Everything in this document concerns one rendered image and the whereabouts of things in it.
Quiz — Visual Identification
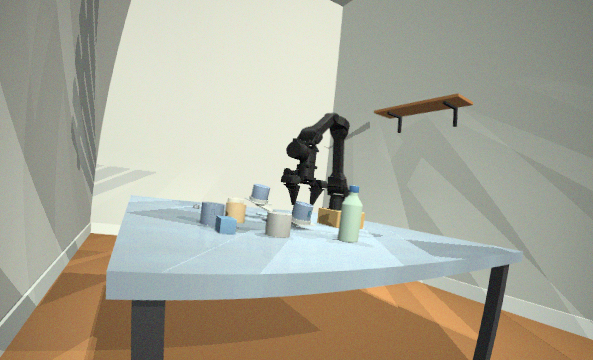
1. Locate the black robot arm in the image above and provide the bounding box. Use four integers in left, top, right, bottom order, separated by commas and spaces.
286, 113, 350, 211

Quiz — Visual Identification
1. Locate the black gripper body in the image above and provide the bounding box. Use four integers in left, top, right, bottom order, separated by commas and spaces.
281, 161, 328, 189

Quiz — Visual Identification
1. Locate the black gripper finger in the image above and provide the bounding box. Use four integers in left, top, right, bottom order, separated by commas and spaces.
283, 184, 300, 205
308, 187, 325, 205

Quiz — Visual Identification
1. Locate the tan cylinder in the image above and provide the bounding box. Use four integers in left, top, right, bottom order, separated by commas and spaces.
225, 202, 247, 223

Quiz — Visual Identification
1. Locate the blue cube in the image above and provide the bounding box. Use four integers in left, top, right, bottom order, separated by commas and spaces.
215, 215, 237, 235

